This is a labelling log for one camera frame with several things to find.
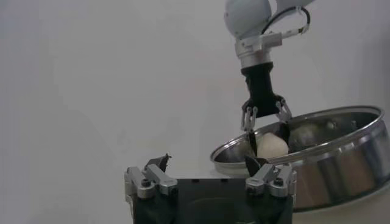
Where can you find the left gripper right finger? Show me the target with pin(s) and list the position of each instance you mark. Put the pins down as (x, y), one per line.
(265, 179)

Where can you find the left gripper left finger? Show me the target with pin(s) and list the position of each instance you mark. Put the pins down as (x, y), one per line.
(158, 179)

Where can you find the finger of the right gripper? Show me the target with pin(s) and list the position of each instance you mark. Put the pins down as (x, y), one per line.
(249, 118)
(284, 114)

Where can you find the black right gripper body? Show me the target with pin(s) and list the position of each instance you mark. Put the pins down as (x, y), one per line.
(260, 91)

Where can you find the white steamed baozi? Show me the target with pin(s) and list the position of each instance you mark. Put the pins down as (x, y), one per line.
(271, 147)

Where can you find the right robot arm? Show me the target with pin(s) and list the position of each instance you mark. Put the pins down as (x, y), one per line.
(246, 18)

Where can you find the perforated steel steamer basket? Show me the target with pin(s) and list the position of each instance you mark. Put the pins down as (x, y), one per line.
(335, 170)

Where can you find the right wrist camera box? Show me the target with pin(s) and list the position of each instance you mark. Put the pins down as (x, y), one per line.
(272, 39)

